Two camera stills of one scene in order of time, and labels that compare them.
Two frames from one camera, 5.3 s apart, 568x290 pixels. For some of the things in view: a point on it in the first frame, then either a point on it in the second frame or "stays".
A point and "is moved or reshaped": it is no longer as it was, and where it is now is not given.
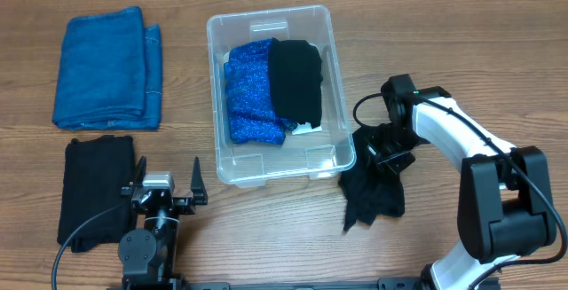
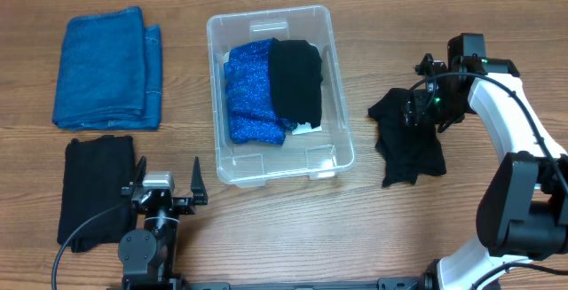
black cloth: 370,191 is moved or reshaped
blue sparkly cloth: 253,112 stays
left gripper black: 199,191 stays
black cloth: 295,80 stays
